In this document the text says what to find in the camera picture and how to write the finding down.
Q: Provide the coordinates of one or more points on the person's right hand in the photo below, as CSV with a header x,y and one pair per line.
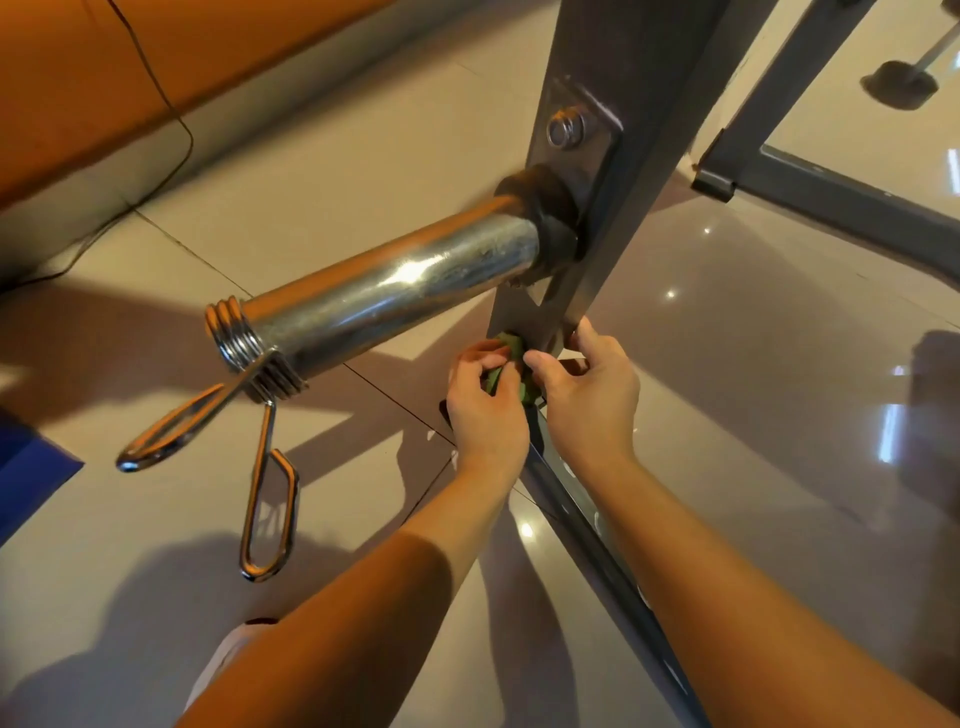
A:
x,y
593,405

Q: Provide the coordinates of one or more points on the person's left hand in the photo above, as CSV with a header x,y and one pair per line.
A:
x,y
488,428

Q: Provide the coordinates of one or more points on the green cleaning cloth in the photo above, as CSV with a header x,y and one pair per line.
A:
x,y
506,378

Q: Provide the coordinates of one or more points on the grey steel gym machine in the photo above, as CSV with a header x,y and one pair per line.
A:
x,y
645,90

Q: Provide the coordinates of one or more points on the person's right forearm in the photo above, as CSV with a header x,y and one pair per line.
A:
x,y
750,615

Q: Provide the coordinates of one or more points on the person's left forearm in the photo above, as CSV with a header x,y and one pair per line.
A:
x,y
345,615

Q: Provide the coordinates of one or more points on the chrome weight storage peg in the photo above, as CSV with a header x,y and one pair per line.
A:
x,y
390,285

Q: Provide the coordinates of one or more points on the metal spring barbell collar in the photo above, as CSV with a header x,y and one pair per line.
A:
x,y
240,345

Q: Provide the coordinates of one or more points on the black dumbbell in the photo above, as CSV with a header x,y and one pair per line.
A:
x,y
903,78

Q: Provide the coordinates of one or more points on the dark blue stand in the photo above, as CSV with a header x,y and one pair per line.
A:
x,y
27,477

